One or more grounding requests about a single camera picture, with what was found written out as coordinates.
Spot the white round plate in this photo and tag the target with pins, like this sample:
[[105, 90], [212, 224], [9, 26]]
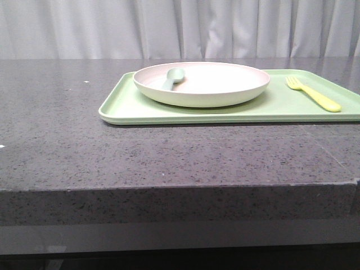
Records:
[[206, 84]]

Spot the yellow plastic fork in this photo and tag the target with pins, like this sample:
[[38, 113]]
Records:
[[324, 102]]

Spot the pale green plastic spoon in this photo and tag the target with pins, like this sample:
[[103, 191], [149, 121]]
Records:
[[173, 76]]

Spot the light green rectangular tray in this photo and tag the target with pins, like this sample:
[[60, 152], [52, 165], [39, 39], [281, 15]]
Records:
[[126, 105]]

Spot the white pleated curtain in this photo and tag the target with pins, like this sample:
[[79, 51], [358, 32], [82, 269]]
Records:
[[178, 29]]

